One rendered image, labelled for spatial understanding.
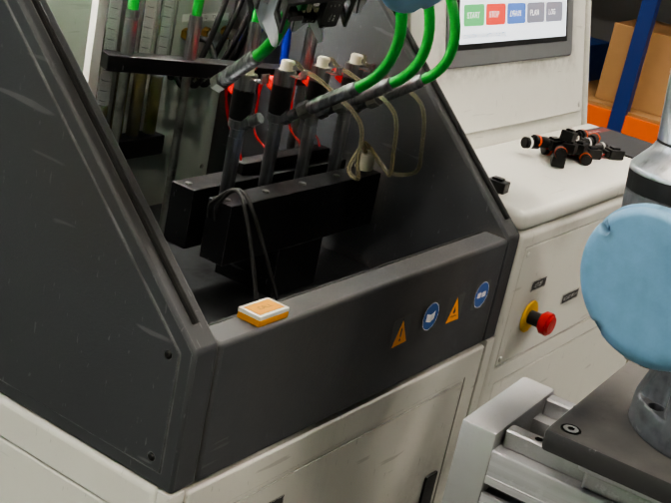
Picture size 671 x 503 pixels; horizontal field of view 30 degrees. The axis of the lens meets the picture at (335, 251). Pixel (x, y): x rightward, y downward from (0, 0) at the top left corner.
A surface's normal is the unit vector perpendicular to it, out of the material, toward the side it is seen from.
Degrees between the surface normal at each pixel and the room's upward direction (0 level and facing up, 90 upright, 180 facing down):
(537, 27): 76
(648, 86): 90
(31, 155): 90
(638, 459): 0
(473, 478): 90
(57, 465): 90
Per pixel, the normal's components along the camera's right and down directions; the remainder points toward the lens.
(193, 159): 0.80, 0.35
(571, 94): 0.83, 0.11
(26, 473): -0.57, 0.18
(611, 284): -0.71, 0.24
